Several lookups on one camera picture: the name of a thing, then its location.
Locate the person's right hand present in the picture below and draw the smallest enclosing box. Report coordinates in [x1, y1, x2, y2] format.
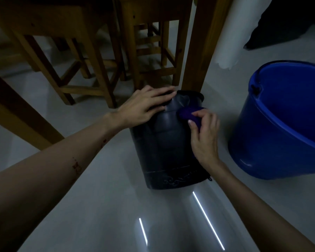
[188, 109, 221, 169]

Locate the person's left hand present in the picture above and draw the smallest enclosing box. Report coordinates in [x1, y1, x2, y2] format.
[113, 85, 178, 129]

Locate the purple cleaning cloth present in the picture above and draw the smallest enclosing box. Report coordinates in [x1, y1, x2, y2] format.
[178, 107, 208, 129]

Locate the black plastic trash bin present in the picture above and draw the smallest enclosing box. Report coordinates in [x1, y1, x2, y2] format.
[129, 90, 213, 191]

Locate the person's right forearm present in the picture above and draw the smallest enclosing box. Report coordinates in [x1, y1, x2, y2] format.
[205, 159, 315, 252]

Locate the person's left forearm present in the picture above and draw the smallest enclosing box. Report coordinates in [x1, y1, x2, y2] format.
[0, 112, 119, 252]

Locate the black bin liner bag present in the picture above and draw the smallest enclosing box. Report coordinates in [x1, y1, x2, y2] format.
[168, 90, 205, 111]

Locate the narrow wooden stool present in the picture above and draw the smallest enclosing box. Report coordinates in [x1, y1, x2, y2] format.
[118, 0, 195, 90]

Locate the wooden table leg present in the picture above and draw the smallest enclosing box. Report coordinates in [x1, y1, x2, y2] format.
[181, 0, 235, 95]
[0, 68, 65, 151]

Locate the blue plastic bucket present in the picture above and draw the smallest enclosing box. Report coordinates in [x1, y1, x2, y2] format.
[227, 60, 315, 181]

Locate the white hanging cloth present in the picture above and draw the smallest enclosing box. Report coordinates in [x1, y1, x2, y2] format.
[214, 0, 266, 71]

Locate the wide wooden stool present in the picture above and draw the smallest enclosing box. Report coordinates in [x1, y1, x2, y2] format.
[0, 0, 119, 109]

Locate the dark fabric object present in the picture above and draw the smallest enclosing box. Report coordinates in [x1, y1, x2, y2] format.
[243, 0, 315, 51]

